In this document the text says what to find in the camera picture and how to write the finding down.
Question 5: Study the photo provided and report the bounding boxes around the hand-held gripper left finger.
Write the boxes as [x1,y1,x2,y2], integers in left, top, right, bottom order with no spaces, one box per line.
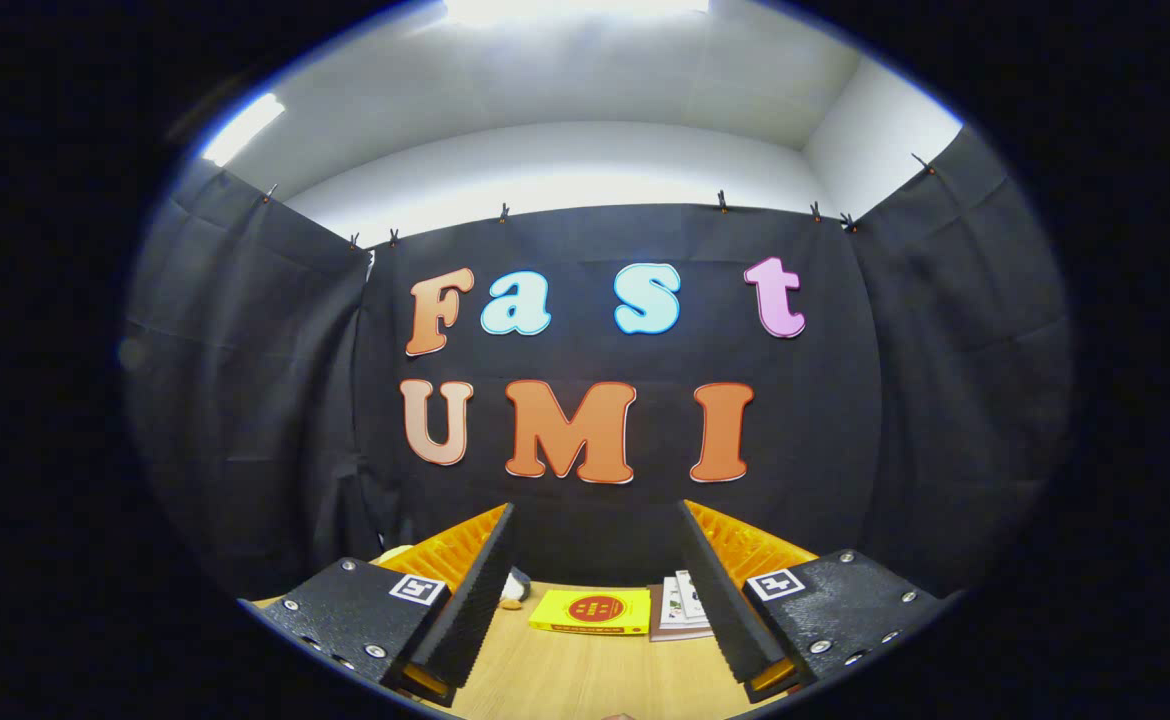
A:
[240,502,516,706]

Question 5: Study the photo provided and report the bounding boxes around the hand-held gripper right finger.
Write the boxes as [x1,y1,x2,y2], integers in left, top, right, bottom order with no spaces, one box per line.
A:
[680,498,951,704]

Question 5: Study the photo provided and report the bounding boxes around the illustrated white book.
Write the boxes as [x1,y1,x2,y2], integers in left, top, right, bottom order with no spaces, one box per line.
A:
[675,570,711,621]

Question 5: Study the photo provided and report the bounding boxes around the yellow book with red circle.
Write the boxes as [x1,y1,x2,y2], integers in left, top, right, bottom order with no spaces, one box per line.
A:
[529,588,652,636]

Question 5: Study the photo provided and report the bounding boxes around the row of black cloth clips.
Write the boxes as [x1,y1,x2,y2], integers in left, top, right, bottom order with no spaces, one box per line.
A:
[265,153,936,246]

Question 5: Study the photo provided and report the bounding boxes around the fluorescent tube light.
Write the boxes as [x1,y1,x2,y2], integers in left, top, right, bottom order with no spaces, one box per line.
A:
[202,92,286,168]

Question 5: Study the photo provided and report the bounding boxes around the ceiling light panel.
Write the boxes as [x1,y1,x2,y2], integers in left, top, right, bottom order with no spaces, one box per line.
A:
[445,0,711,27]

